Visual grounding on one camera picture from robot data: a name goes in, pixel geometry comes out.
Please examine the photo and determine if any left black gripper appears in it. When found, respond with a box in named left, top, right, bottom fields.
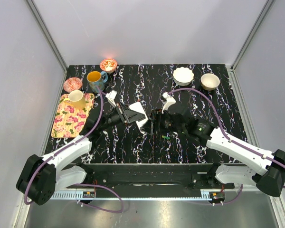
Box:
left=98, top=102, right=145, bottom=132

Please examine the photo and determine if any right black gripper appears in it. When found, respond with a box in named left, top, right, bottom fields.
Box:
left=141, top=109, right=186, bottom=134

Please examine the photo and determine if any white remote control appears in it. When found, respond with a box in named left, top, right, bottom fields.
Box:
left=129, top=102, right=148, bottom=133

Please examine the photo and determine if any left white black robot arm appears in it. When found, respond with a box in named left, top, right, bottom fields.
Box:
left=16, top=102, right=147, bottom=205

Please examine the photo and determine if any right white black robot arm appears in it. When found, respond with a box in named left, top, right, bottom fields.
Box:
left=137, top=110, right=285, bottom=197

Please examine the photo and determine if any blue mug yellow inside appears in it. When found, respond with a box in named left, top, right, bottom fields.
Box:
left=87, top=71, right=108, bottom=93

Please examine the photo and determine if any red patterned small bowl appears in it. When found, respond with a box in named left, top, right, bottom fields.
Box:
left=100, top=58, right=117, bottom=74

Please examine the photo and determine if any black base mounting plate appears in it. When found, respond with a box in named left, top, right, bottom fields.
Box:
left=80, top=163, right=235, bottom=189

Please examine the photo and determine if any floral pink tray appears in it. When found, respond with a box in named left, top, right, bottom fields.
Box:
left=51, top=93, right=95, bottom=138

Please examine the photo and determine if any red patterned saucer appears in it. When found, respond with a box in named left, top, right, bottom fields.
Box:
left=63, top=77, right=83, bottom=93

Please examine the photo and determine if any white scalloped bowl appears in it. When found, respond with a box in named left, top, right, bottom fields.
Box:
left=172, top=67, right=194, bottom=86

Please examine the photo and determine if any beige round bowl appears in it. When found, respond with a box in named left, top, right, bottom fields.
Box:
left=200, top=73, right=220, bottom=91

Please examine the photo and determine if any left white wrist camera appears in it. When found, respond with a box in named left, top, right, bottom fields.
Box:
left=105, top=90, right=117, bottom=107

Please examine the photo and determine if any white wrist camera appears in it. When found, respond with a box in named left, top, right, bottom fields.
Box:
left=105, top=90, right=117, bottom=107
left=161, top=92, right=176, bottom=114

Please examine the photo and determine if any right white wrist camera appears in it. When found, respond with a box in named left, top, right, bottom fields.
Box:
left=161, top=92, right=176, bottom=114

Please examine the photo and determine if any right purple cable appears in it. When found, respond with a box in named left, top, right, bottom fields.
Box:
left=167, top=87, right=285, bottom=206

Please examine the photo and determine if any white slotted cable duct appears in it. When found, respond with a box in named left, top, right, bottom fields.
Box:
left=50, top=189, right=217, bottom=202

